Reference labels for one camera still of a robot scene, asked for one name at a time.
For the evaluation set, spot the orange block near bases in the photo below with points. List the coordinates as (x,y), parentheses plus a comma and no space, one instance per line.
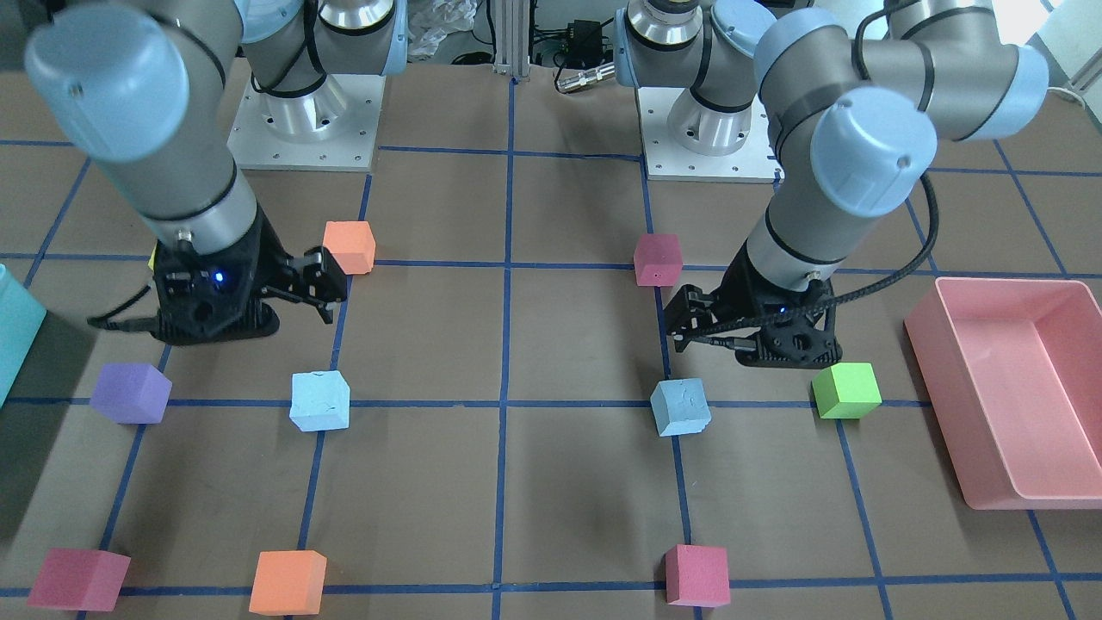
(352,245)

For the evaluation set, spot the pink plastic tray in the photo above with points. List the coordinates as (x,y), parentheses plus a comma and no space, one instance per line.
(1012,367)

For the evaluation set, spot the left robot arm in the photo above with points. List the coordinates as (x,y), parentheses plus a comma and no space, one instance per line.
(854,124)

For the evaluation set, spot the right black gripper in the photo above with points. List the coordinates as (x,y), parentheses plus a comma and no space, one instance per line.
(264,258)

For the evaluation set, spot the teal plastic tray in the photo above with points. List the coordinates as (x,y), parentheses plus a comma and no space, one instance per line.
(21,318)

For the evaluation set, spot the green foam block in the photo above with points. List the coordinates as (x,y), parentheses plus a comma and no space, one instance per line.
(846,391)

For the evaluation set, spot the orange block far side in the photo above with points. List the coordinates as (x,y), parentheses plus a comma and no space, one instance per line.
(288,582)

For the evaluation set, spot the light blue block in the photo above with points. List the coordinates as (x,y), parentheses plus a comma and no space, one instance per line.
(680,406)
(320,401)

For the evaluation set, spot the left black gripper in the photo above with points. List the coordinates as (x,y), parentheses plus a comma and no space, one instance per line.
(739,288)

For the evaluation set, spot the purple block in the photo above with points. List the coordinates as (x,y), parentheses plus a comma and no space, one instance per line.
(131,393)

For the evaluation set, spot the pink block near base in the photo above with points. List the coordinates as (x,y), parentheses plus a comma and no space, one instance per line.
(658,260)

